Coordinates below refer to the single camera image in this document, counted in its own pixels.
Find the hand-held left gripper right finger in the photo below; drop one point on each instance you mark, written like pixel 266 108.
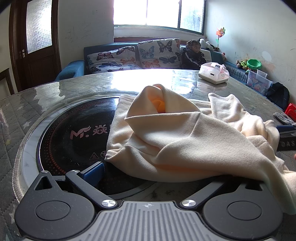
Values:
pixel 203 195

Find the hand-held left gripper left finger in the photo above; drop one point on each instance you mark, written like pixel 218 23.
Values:
pixel 93 172

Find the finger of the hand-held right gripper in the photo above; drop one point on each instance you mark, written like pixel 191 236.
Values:
pixel 285 129

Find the cream fleece garment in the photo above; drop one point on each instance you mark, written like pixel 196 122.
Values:
pixel 185 139

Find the grey knitted glove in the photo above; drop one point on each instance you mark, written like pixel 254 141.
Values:
pixel 283 118

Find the red plastic stool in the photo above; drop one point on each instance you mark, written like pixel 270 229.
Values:
pixel 291 111

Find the black backpack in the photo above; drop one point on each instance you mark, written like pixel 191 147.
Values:
pixel 277 95

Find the round black induction cooktop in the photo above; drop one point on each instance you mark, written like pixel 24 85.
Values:
pixel 69 143

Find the clear plastic storage box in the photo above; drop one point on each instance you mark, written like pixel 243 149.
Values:
pixel 257 83

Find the green plastic bowl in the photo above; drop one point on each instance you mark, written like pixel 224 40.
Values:
pixel 254 63

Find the patterned grey sofa cover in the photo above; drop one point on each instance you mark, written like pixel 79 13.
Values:
pixel 235 71

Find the green yellow plush toy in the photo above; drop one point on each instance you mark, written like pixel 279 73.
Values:
pixel 242 64

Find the pink white tissue packet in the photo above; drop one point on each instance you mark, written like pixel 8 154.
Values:
pixel 212 74

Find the pink plush toy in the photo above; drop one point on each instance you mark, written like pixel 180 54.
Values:
pixel 223 56

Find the blue corner sofa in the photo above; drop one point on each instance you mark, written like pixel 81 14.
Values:
pixel 71 69

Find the white sofa cushion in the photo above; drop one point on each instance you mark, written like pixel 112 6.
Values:
pixel 205 55

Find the wide butterfly print cushion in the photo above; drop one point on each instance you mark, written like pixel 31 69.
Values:
pixel 111 60

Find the dark wooden door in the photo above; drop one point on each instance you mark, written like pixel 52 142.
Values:
pixel 39 69

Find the colourful pinwheel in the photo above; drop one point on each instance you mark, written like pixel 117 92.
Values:
pixel 220 32

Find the white plush toy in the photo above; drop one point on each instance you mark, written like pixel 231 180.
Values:
pixel 204 42

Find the wooden chair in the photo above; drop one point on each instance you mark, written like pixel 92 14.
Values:
pixel 5 78

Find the tall butterfly print cushion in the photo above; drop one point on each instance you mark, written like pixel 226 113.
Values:
pixel 159 53

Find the window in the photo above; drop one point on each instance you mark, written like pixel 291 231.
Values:
pixel 150 12

